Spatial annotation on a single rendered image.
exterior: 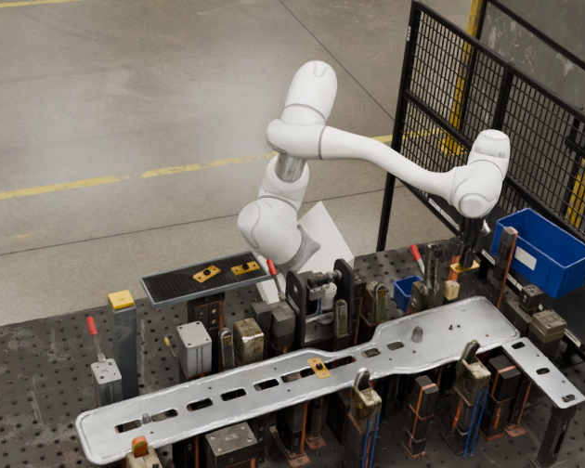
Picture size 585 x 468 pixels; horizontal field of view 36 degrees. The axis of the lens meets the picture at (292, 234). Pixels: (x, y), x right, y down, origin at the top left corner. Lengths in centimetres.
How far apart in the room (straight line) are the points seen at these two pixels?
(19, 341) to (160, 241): 172
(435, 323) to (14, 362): 141
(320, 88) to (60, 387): 129
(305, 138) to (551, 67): 251
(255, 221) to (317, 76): 63
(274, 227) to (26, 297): 177
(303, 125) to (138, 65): 414
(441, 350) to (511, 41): 271
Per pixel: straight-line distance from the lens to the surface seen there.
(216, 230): 487
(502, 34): 522
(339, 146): 255
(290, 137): 258
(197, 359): 259
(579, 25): 467
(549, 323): 288
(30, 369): 312
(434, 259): 285
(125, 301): 262
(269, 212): 308
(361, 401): 253
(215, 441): 241
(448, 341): 281
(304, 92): 264
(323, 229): 322
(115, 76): 649
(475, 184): 231
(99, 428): 250
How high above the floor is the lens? 285
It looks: 36 degrees down
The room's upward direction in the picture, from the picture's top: 4 degrees clockwise
